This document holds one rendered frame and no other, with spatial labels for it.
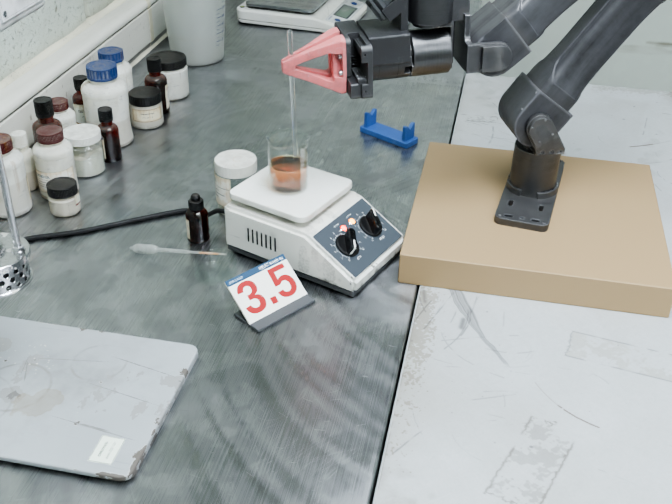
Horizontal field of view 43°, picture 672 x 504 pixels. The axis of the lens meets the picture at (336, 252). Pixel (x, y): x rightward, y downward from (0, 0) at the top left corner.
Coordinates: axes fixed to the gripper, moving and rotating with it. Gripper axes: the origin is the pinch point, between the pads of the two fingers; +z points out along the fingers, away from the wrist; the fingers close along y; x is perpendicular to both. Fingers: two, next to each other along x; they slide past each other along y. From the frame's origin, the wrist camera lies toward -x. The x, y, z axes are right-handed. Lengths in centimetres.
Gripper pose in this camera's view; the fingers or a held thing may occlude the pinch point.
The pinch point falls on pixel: (288, 65)
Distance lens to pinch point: 105.8
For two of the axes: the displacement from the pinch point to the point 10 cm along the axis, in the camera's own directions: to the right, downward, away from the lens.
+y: 2.0, 5.3, -8.2
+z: -9.8, 1.4, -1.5
